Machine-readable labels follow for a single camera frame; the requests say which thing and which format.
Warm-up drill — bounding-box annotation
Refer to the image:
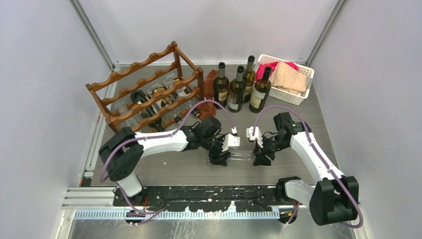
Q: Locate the white plastic basket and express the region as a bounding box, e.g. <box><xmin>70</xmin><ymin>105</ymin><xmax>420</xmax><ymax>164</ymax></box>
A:
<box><xmin>256</xmin><ymin>54</ymin><xmax>315</xmax><ymax>106</ymax></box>

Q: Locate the clear bottle front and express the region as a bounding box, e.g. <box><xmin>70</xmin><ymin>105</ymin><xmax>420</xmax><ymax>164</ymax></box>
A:
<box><xmin>206</xmin><ymin>149</ymin><xmax>254</xmax><ymax>163</ymax></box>

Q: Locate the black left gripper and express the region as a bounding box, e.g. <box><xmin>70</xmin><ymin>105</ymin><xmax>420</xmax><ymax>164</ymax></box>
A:
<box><xmin>201</xmin><ymin>133</ymin><xmax>230</xmax><ymax>164</ymax></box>

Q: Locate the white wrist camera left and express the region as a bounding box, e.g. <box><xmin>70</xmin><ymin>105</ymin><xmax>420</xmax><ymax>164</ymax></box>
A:
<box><xmin>222</xmin><ymin>127</ymin><xmax>240</xmax><ymax>152</ymax></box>

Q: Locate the dark green wine bottle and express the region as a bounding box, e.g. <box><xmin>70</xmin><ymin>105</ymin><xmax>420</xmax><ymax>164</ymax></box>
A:
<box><xmin>243</xmin><ymin>55</ymin><xmax>256</xmax><ymax>104</ymax></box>

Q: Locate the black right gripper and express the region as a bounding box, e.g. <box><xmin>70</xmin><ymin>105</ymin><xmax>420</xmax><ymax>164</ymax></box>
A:
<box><xmin>253</xmin><ymin>134</ymin><xmax>289</xmax><ymax>166</ymax></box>

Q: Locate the dark wine bottle cream label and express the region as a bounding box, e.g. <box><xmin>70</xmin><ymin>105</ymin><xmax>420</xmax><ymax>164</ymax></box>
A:
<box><xmin>249</xmin><ymin>66</ymin><xmax>272</xmax><ymax>113</ymax></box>

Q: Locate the green wine bottle silver neck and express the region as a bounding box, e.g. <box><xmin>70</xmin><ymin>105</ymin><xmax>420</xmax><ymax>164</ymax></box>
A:
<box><xmin>212</xmin><ymin>62</ymin><xmax>229</xmax><ymax>109</ymax></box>

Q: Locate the beige cloth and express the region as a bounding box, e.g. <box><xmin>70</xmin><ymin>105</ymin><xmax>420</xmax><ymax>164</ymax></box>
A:
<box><xmin>269</xmin><ymin>61</ymin><xmax>308</xmax><ymax>95</ymax></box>

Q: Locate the clear glass bottle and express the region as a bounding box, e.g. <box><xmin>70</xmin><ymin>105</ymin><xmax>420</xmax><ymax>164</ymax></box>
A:
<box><xmin>114</xmin><ymin>101</ymin><xmax>138</xmax><ymax>129</ymax></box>

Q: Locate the clear bottle gold cap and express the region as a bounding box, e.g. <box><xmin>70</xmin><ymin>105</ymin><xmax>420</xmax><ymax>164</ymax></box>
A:
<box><xmin>164</xmin><ymin>73</ymin><xmax>200</xmax><ymax>118</ymax></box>

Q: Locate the wooden wine rack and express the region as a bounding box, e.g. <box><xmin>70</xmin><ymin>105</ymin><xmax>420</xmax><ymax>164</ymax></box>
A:
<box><xmin>86</xmin><ymin>41</ymin><xmax>205</xmax><ymax>133</ymax></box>

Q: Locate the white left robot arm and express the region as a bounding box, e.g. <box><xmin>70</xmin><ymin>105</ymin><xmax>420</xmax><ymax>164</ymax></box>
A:
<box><xmin>99</xmin><ymin>117</ymin><xmax>239</xmax><ymax>206</ymax></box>

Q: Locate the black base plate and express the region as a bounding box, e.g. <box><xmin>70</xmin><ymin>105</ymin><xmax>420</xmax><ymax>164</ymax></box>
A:
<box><xmin>129</xmin><ymin>185</ymin><xmax>297</xmax><ymax>213</ymax></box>

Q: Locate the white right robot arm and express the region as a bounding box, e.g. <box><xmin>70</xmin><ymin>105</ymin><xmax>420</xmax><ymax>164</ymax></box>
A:
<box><xmin>246</xmin><ymin>112</ymin><xmax>361</xmax><ymax>226</ymax></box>

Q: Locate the pink cloth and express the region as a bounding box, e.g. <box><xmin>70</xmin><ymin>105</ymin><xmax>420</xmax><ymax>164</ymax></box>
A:
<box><xmin>254</xmin><ymin>61</ymin><xmax>299</xmax><ymax>81</ymax></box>

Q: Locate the brown suede cloth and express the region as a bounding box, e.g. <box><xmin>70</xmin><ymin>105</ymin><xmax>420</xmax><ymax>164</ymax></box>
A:
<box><xmin>197</xmin><ymin>70</ymin><xmax>218</xmax><ymax>120</ymax></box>

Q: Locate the aluminium frame rail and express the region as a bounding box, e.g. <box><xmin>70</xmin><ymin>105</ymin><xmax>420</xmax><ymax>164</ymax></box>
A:
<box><xmin>62</xmin><ymin>185</ymin><xmax>294</xmax><ymax>224</ymax></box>

